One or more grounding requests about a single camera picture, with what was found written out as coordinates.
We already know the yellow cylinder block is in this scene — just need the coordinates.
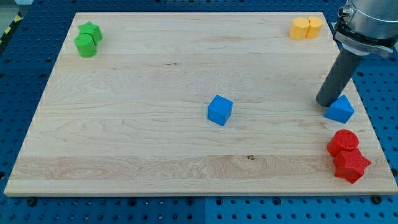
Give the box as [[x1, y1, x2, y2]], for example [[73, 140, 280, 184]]
[[306, 16, 324, 39]]

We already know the blue triangle block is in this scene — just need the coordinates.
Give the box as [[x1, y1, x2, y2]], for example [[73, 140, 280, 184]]
[[323, 95, 354, 124]]

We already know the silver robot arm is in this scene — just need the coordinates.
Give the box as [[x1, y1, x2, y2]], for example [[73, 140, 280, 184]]
[[315, 0, 397, 107]]

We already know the red cylinder block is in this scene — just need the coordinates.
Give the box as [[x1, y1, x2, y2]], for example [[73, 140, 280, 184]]
[[327, 129, 359, 157]]

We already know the green cylinder block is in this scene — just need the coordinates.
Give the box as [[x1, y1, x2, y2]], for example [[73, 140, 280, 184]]
[[74, 34, 97, 58]]

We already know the yellow hexagon block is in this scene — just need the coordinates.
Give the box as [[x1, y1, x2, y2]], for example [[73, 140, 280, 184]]
[[289, 17, 310, 40]]

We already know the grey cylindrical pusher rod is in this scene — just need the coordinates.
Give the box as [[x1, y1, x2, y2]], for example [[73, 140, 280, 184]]
[[315, 48, 364, 107]]

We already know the blue cube block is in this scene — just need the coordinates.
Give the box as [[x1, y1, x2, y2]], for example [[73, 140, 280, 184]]
[[207, 95, 233, 126]]

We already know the red star block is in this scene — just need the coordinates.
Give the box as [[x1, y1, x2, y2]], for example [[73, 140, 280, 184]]
[[333, 148, 371, 184]]

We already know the light wooden board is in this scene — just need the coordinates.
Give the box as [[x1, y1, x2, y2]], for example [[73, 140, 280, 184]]
[[4, 12, 397, 197]]

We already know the green star block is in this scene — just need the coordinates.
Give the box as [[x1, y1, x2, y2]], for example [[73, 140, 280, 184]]
[[78, 21, 103, 45]]

